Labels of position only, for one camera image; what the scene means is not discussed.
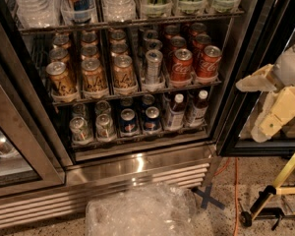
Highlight front right clear green can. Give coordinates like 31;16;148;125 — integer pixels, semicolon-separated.
95;114;115;141

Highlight blue tape cross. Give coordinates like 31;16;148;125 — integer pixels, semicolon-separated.
193;185;225;210

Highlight left brown bottle white cap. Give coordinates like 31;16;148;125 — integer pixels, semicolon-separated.
165;93;186;131

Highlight coca-cola can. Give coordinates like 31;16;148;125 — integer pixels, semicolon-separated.
196;45;222;79
170;48;193;82

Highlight red bull can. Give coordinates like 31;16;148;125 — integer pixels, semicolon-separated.
65;0;94;24

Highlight front right orange can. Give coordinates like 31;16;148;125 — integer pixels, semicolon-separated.
113;55;135;89

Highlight clear green can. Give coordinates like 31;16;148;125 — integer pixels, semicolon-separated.
95;114;115;141
69;116;92;143

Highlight silver slim can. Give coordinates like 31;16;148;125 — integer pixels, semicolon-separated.
146;49;163;85

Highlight left fridge glass door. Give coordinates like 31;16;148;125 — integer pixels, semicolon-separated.
0;49;66;199

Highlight front right pepsi can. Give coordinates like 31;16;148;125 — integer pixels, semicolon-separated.
144;106;160;131

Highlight right brown bottle white cap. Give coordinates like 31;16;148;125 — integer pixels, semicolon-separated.
186;89;208;127

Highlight front left clear green can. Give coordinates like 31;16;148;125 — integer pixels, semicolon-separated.
69;116;92;143

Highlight yellow black cart stand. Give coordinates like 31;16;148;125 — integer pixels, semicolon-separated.
240;152;295;230

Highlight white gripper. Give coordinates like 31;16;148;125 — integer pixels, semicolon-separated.
236;44;295;143

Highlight front left orange can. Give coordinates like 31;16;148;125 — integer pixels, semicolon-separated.
46;61;77;96

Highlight pepsi can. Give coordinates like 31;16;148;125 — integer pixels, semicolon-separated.
144;106;160;131
121;108;138;133

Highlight orange can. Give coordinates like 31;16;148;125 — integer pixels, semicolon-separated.
46;61;77;96
82;58;107;92
113;55;135;89

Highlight front left pepsi can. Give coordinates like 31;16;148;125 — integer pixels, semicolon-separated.
121;108;138;133

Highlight stainless steel fridge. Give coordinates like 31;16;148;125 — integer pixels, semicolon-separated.
0;0;295;229

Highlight front right coca-cola can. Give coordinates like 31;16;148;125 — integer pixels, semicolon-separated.
196;45;222;79

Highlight front middle orange can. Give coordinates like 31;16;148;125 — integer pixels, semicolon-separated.
82;58;107;92

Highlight front left coca-cola can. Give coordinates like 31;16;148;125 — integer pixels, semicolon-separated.
170;48;193;82

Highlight brown bottle white cap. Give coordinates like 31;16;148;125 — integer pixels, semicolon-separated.
165;93;186;131
186;89;208;127

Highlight clear plastic wrapped box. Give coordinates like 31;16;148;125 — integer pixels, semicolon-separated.
85;184;196;236

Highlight orange cable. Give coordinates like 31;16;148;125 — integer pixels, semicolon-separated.
214;157;241;236

